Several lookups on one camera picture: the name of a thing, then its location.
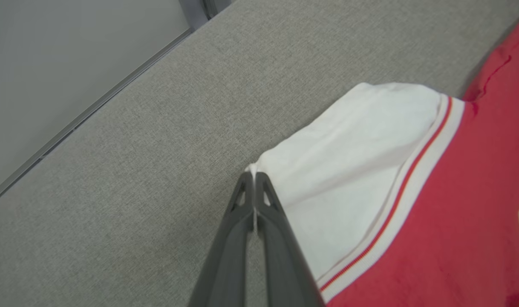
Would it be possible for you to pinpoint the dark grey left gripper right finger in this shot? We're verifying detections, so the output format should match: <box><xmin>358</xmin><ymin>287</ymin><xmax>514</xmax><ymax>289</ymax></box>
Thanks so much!
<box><xmin>255</xmin><ymin>172</ymin><xmax>326</xmax><ymax>307</ymax></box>

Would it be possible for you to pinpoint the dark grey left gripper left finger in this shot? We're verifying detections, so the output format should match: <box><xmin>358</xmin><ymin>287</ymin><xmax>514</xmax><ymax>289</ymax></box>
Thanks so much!
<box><xmin>188</xmin><ymin>171</ymin><xmax>254</xmax><ymax>307</ymax></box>

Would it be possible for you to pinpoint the red basketball jersey white trim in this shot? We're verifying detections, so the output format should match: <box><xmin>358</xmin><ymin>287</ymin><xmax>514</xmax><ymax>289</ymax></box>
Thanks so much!
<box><xmin>248</xmin><ymin>9</ymin><xmax>519</xmax><ymax>307</ymax></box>

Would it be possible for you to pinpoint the grey metal partition post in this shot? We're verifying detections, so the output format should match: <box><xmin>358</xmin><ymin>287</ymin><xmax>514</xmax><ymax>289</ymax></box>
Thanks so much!
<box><xmin>179</xmin><ymin>0</ymin><xmax>233</xmax><ymax>29</ymax></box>

